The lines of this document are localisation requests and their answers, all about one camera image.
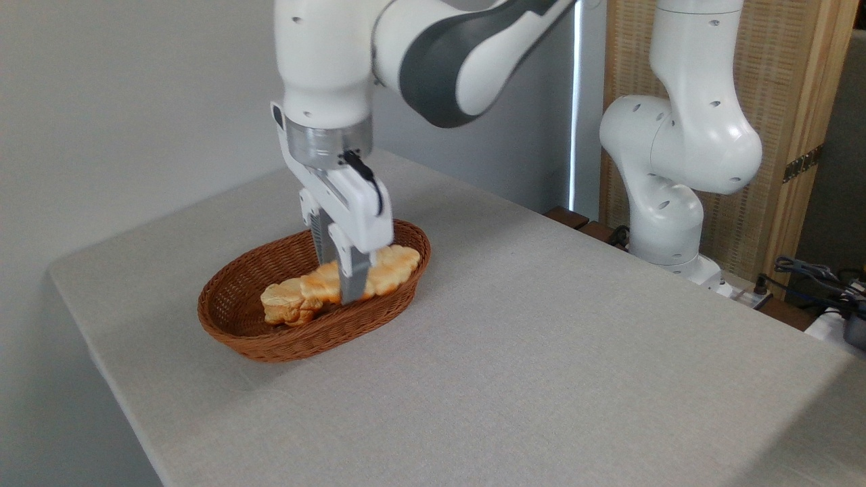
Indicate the brown wicker oval basket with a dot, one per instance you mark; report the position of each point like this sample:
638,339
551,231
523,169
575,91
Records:
230,311

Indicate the long braided bread loaf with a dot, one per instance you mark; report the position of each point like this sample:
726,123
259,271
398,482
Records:
396,267

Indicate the metal screen hinge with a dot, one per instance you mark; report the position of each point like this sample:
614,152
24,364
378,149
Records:
803,164

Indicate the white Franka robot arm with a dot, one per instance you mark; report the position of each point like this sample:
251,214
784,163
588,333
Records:
676,135

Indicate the small round bread roll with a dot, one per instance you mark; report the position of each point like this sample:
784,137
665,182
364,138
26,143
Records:
284,304

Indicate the wooden woven folding screen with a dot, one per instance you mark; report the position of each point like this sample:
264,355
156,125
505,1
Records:
785,67

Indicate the white cloth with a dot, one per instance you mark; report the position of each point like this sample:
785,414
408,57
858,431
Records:
822,328

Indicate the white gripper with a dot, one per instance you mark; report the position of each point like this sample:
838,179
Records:
358,210

